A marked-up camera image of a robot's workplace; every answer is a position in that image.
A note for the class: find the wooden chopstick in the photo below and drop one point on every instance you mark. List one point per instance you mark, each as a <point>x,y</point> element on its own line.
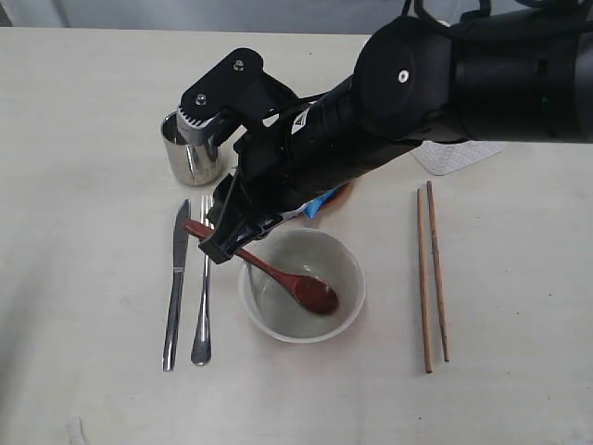
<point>438,272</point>
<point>425,315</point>

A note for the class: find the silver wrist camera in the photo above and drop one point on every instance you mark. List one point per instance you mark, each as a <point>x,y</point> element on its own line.
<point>236,92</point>

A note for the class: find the silver metal fork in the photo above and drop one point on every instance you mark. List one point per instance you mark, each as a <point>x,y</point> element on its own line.
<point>201,350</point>

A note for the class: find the brown round plate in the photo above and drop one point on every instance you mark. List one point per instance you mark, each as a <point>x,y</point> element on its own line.
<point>339,193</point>

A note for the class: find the shiny steel cup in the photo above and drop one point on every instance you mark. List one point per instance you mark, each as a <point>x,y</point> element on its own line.
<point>192,165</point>

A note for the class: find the white speckled ceramic bowl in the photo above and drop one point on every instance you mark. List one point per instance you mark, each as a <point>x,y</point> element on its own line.
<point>308,252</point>

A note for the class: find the silver table knife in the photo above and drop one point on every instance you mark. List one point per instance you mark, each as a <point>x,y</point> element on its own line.
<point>179,249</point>

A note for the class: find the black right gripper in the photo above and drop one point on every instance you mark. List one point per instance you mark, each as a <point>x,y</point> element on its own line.
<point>281,169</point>

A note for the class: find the brown wooden spoon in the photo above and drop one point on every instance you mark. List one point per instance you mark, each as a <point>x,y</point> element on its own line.
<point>311,293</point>

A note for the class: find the white plastic perforated basket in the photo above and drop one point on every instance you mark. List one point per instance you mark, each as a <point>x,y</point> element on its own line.
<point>441,159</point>

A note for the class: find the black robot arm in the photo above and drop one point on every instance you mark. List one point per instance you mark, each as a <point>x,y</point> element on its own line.
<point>524,76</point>

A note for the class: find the blue chips snack bag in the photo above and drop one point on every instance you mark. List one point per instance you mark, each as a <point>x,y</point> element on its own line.
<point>318,203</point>

